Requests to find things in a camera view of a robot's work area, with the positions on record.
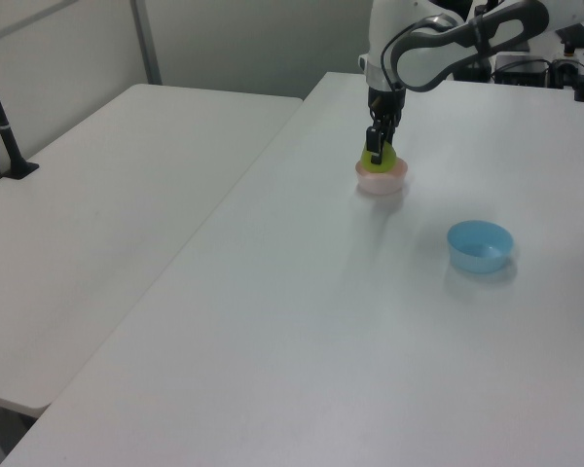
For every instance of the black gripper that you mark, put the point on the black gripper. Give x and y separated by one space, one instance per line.
385 103

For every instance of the green pear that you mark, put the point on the green pear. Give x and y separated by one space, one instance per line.
389 163

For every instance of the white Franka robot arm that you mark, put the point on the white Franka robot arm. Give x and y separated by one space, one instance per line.
428 68

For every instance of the pink plastic bowl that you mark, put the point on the pink plastic bowl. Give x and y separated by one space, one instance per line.
382 186

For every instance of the blue plastic bowl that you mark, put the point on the blue plastic bowl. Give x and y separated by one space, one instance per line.
477 263

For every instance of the black electronics box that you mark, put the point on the black electronics box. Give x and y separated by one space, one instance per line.
521 73

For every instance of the grey lab device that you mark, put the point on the grey lab device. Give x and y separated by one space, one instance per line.
567 63

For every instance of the white side table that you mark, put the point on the white side table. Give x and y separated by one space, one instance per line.
102 219

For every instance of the grey partition post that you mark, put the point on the grey partition post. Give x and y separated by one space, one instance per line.
147 44

